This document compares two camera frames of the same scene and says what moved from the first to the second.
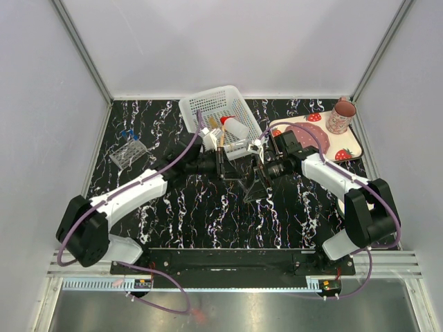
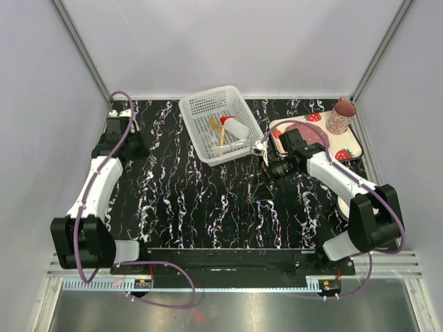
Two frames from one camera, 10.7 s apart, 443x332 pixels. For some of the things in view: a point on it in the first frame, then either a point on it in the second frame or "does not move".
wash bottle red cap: (223, 119) does not move
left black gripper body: (212, 164) -> (139, 148)
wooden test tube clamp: (222, 135) does not move
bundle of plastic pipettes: (233, 146) does not move
